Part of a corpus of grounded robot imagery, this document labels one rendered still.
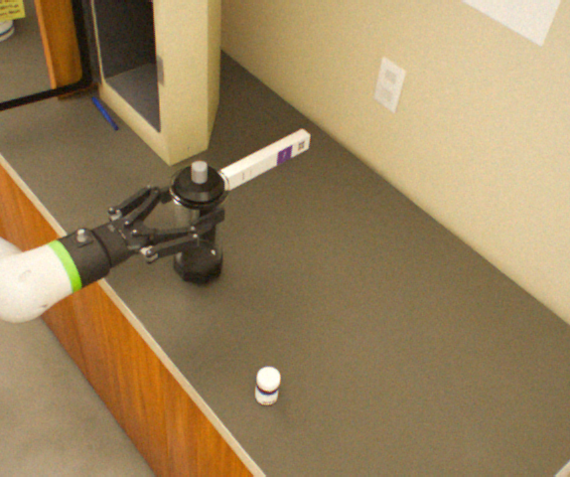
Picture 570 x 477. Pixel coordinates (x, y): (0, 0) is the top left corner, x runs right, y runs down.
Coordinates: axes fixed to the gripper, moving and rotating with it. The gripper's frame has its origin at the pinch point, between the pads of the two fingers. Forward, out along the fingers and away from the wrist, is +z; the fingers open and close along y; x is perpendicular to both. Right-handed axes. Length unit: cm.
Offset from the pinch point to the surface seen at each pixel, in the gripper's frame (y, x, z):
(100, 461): 20, 115, -20
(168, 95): 31.3, 0.8, 14.3
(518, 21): -19, -30, 56
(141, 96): 49, 13, 18
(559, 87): -31, -23, 57
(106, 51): 60, 6, 15
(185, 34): 31.3, -12.7, 18.9
